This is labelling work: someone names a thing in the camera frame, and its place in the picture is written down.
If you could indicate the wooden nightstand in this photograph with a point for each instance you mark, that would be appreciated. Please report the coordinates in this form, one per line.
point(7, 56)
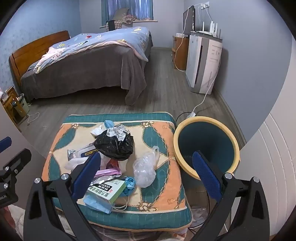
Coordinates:
point(11, 109)

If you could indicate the small pale green bin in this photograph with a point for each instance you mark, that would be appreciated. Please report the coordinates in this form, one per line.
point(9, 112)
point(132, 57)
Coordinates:
point(23, 102)

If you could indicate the white wall socket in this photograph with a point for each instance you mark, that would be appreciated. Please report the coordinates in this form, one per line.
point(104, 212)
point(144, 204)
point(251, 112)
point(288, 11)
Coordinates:
point(204, 5)

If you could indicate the plaid clothing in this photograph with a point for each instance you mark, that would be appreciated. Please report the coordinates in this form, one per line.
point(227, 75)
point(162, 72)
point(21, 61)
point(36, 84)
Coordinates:
point(126, 20)

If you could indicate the small white box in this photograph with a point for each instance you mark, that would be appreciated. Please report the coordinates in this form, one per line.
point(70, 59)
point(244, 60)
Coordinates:
point(181, 35)

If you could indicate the light blue face mask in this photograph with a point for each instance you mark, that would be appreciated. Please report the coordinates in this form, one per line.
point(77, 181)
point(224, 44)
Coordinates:
point(97, 204)

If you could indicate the silver wet wipe pack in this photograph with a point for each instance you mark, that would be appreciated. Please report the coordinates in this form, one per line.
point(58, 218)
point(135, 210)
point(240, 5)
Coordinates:
point(77, 153)

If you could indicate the teal orange patterned cushion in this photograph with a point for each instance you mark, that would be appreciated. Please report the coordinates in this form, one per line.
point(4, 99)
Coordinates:
point(159, 185)

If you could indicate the silver foil wrapper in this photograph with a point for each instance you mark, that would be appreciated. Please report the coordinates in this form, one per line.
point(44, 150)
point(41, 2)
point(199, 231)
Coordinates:
point(104, 180)

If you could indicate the black flat screen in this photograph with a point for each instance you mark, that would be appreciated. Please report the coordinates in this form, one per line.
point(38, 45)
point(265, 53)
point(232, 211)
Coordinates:
point(188, 20)

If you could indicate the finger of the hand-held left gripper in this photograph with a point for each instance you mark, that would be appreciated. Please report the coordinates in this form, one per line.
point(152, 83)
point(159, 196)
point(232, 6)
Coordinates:
point(18, 160)
point(4, 143)

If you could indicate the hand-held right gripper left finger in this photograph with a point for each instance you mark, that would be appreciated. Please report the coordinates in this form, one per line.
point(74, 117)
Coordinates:
point(86, 171)

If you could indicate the white tissue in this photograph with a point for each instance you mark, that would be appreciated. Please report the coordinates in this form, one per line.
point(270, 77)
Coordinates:
point(97, 130)

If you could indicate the yellow rimmed teal waste bin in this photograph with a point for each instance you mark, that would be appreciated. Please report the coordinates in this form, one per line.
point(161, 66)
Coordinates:
point(208, 136)

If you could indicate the white panelled door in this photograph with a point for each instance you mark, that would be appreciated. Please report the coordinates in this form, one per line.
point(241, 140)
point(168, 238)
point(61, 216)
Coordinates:
point(272, 150)

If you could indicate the green and white carton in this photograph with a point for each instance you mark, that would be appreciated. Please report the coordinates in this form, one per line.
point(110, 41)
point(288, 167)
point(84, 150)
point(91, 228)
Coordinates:
point(106, 191)

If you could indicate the blue wrapper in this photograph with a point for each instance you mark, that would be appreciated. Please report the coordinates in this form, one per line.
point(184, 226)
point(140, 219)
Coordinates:
point(128, 183)

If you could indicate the white power strip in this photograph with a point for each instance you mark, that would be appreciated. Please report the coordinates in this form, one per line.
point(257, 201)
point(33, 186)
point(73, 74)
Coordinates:
point(193, 114)

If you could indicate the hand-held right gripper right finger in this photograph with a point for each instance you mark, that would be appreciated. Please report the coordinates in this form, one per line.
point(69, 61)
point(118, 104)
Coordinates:
point(205, 171)

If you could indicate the brown bedspread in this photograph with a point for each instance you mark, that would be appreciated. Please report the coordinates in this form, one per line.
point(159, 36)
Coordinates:
point(97, 69)

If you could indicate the brown cardboard box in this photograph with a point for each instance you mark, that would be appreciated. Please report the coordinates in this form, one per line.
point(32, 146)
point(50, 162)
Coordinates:
point(196, 192)

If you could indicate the white router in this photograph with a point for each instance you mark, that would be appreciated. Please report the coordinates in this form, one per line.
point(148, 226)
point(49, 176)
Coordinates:
point(214, 27)

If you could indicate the clear plastic bag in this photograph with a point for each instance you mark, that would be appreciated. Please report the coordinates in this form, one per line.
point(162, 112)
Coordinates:
point(143, 169)

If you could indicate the silver printed wrapper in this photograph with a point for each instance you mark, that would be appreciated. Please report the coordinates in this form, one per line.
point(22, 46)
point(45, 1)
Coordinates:
point(119, 133)

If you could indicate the grey brown pillow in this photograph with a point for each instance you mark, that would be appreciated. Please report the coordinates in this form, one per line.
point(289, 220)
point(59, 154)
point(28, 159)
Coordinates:
point(121, 12)

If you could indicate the blue printed quilt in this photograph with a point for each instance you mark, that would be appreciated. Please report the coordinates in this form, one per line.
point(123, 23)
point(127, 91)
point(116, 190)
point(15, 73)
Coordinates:
point(97, 39)

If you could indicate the white air purifier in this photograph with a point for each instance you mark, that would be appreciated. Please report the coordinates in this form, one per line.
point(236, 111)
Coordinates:
point(203, 62)

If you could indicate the wooden cabinet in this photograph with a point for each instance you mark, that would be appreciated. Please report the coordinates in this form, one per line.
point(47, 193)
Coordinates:
point(181, 53)

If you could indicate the black plastic bag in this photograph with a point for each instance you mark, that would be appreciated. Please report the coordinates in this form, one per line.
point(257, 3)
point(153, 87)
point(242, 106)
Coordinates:
point(111, 144)

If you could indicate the pink snack packet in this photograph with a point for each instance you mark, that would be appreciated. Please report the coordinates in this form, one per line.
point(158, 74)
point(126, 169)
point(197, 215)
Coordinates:
point(108, 172)

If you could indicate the light blue packet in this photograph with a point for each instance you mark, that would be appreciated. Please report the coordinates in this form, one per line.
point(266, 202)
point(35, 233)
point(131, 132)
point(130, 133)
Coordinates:
point(108, 124)

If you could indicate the wooden bed headboard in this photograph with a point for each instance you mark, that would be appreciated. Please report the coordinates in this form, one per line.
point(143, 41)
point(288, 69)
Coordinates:
point(30, 48)

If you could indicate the crumpled plastic sheet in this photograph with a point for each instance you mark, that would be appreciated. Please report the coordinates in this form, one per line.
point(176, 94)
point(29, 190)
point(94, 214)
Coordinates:
point(198, 213)

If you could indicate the white plastic wrapper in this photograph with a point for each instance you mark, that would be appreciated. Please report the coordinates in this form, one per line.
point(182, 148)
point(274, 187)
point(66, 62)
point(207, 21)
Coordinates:
point(71, 163)

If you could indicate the blue window curtain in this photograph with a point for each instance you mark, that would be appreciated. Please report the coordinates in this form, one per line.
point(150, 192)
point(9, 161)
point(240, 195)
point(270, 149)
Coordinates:
point(129, 7)

